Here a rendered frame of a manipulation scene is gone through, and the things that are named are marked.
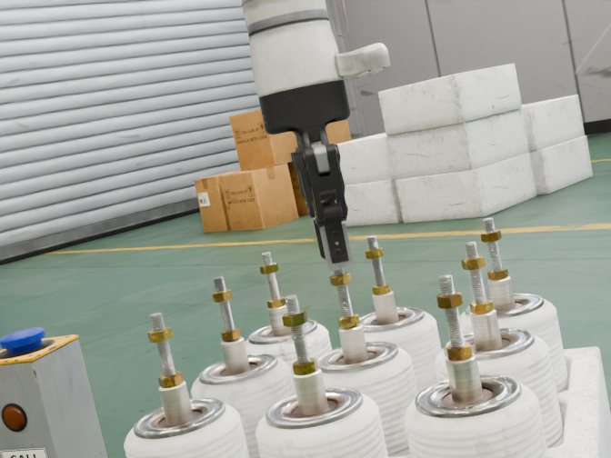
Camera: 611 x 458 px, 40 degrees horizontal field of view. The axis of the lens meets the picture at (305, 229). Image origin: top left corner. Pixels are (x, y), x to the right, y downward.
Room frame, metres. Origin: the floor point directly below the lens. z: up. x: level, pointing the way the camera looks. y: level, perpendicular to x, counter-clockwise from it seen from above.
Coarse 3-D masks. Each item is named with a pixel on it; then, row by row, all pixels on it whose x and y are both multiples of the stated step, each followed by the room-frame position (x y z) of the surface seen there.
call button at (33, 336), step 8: (32, 328) 0.77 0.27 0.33; (40, 328) 0.77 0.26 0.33; (8, 336) 0.76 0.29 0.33; (16, 336) 0.75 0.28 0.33; (24, 336) 0.74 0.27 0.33; (32, 336) 0.75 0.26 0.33; (40, 336) 0.75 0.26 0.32; (0, 344) 0.75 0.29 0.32; (8, 344) 0.74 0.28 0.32; (16, 344) 0.74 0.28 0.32; (24, 344) 0.74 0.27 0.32; (32, 344) 0.75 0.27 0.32; (40, 344) 0.76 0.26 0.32; (8, 352) 0.75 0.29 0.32; (16, 352) 0.75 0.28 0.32
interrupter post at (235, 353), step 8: (224, 344) 0.76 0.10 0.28; (232, 344) 0.76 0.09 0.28; (240, 344) 0.76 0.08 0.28; (224, 352) 0.76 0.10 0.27; (232, 352) 0.76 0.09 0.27; (240, 352) 0.76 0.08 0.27; (232, 360) 0.76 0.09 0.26; (240, 360) 0.76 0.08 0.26; (232, 368) 0.76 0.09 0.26; (240, 368) 0.76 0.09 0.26; (248, 368) 0.76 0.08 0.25
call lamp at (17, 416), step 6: (6, 408) 0.73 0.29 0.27; (12, 408) 0.73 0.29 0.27; (6, 414) 0.73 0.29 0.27; (12, 414) 0.72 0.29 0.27; (18, 414) 0.72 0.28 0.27; (6, 420) 0.73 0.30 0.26; (12, 420) 0.73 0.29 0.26; (18, 420) 0.72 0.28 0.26; (24, 420) 0.72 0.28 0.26; (12, 426) 0.73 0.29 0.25; (18, 426) 0.72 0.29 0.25
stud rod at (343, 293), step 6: (336, 270) 0.72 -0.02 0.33; (342, 270) 0.72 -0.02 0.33; (336, 288) 0.73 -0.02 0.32; (342, 288) 0.72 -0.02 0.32; (342, 294) 0.72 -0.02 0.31; (342, 300) 0.72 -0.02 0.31; (348, 300) 0.72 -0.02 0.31; (342, 306) 0.72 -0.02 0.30; (348, 306) 0.72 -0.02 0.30; (342, 312) 0.72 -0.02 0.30; (348, 312) 0.72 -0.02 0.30
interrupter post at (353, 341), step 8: (344, 328) 0.72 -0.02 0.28; (352, 328) 0.72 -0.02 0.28; (360, 328) 0.72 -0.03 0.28; (344, 336) 0.72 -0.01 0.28; (352, 336) 0.72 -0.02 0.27; (360, 336) 0.72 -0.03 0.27; (344, 344) 0.72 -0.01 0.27; (352, 344) 0.72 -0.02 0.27; (360, 344) 0.72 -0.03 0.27; (344, 352) 0.72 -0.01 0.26; (352, 352) 0.72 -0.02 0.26; (360, 352) 0.72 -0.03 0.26; (352, 360) 0.72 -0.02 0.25; (360, 360) 0.72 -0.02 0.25
